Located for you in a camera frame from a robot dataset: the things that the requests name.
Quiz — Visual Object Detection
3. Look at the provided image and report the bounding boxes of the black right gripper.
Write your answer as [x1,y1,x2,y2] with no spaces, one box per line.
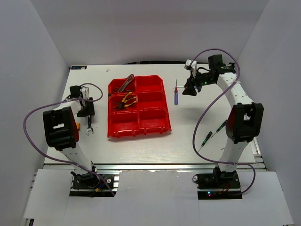
[182,69,215,97]

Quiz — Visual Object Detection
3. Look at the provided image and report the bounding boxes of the silver open-end wrench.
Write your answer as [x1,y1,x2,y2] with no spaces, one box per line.
[86,115,94,136]

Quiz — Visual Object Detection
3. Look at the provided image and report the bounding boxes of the yellow handled pliers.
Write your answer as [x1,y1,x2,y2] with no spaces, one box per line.
[114,91,132,110]
[116,96,137,110]

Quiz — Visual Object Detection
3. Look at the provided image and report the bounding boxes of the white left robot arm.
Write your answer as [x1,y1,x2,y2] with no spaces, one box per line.
[43,85,99,188]

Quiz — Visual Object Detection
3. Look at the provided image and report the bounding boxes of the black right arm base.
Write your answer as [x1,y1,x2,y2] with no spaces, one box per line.
[192,169,242,200]

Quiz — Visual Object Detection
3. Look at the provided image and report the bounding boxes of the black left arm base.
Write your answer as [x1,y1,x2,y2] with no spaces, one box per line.
[69,171,117,198]

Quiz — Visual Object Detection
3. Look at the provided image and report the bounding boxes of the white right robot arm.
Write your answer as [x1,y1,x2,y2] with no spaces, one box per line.
[182,54,264,188]

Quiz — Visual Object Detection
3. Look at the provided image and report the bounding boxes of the blue corner label sticker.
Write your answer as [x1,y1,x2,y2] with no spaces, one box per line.
[71,65,87,70]

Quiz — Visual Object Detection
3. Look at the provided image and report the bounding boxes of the green black precision screwdriver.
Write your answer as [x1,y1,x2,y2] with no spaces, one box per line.
[212,120,227,137]
[198,131,213,153]

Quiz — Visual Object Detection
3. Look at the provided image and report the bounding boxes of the red six-compartment organizer tray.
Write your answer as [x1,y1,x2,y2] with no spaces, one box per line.
[107,75,172,138]

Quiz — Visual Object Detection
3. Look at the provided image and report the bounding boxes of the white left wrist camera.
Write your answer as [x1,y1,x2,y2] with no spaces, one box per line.
[80,86,90,99]

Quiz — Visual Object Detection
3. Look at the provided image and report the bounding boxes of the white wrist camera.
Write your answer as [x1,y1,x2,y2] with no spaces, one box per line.
[184,59,197,78]
[80,86,90,99]

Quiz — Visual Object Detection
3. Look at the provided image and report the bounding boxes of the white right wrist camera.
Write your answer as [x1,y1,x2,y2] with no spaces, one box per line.
[184,59,197,78]

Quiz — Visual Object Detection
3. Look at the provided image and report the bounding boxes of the aluminium table frame rail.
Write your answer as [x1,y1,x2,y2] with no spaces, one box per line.
[43,162,266,170]

